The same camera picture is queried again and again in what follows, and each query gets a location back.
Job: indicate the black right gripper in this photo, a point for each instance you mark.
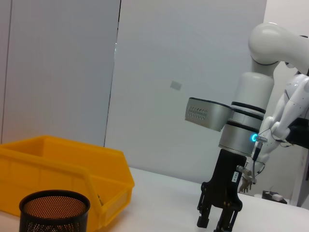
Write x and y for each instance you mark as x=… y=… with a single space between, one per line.
x=224 y=183

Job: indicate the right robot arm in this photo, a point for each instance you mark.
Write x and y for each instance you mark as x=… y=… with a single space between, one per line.
x=253 y=91

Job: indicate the black mesh pen holder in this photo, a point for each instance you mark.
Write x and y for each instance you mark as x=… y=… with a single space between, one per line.
x=53 y=222

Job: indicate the small black white box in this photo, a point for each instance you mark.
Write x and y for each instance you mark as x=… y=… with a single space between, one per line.
x=274 y=196

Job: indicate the white lift column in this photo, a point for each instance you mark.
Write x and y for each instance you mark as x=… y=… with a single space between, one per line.
x=301 y=181

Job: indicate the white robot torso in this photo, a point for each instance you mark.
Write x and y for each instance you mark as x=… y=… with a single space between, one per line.
x=297 y=96

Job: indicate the yellow plastic bin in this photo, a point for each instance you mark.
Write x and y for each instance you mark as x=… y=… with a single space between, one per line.
x=60 y=157

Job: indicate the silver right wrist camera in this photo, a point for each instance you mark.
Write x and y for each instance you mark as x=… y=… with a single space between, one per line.
x=212 y=113

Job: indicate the black mount block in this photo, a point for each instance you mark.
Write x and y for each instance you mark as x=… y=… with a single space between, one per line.
x=299 y=134

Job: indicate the small grey wall sticker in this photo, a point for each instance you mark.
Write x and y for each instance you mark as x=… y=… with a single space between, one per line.
x=176 y=85

